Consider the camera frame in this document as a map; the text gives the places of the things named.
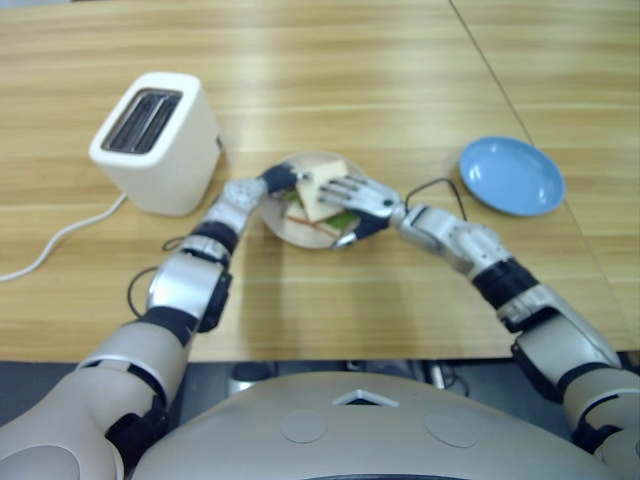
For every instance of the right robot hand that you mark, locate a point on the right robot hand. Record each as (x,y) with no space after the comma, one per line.
(372,200)

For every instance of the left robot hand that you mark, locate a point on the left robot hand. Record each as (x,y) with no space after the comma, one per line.
(278,180)

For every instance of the bread slice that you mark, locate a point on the bread slice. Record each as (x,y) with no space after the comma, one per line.
(312,231)
(315,197)

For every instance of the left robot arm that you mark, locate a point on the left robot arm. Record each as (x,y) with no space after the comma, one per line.
(185,290)

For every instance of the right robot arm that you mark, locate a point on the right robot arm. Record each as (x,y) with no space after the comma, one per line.
(550,320)

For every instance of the green lettuce leaf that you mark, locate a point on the green lettuce leaf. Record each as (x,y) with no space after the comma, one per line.
(341,220)

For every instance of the beige plate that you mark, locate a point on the beige plate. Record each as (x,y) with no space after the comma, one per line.
(282,220)

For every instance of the cream toaster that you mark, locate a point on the cream toaster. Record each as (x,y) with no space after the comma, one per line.
(165,170)

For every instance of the blue plate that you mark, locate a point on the blue plate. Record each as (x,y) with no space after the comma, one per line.
(510,175)

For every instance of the robot body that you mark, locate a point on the robot body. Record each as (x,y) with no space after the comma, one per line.
(370,440)

